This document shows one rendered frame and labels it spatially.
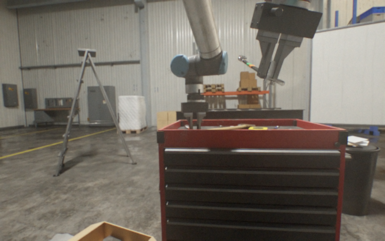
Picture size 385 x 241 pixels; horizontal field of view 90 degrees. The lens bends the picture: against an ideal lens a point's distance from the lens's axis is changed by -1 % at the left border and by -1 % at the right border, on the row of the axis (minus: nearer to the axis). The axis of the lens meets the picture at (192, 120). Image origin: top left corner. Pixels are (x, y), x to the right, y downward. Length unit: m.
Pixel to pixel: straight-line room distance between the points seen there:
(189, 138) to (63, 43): 11.24
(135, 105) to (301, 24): 6.89
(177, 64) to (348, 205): 2.04
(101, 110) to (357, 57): 8.89
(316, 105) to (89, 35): 9.96
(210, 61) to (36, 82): 12.07
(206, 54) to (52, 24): 11.81
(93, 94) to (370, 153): 9.41
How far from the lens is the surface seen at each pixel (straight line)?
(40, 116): 11.42
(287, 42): 0.50
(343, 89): 3.10
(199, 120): 0.98
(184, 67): 0.81
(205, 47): 0.74
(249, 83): 7.77
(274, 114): 3.99
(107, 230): 1.65
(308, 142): 0.86
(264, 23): 0.46
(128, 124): 7.32
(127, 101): 7.31
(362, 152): 2.22
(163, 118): 6.95
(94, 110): 9.90
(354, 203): 2.39
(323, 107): 3.08
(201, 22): 0.70
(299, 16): 0.50
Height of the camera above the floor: 1.05
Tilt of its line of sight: 5 degrees down
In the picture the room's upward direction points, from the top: 1 degrees counter-clockwise
